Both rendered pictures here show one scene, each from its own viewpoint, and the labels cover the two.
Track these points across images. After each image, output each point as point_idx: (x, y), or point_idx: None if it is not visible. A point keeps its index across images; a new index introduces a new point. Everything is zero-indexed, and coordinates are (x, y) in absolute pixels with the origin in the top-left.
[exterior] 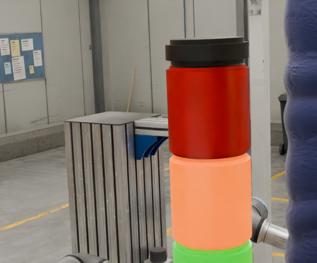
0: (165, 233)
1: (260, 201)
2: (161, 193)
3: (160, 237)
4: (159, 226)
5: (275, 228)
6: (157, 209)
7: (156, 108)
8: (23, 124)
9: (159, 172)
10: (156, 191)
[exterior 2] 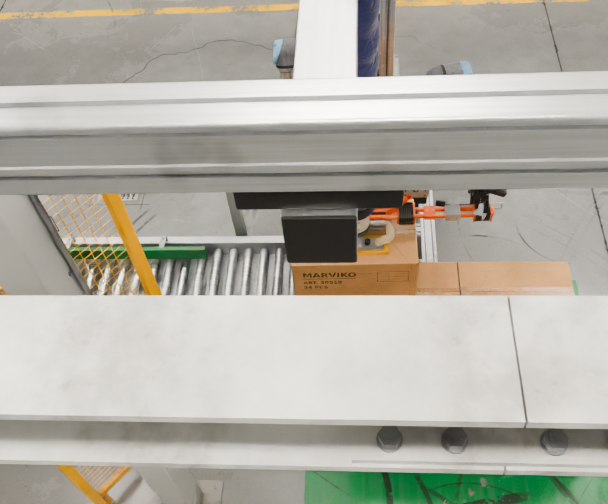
0: (392, 53)
1: (463, 71)
2: (389, 25)
3: (385, 54)
4: (384, 47)
5: None
6: (383, 35)
7: None
8: None
9: (389, 11)
10: (383, 23)
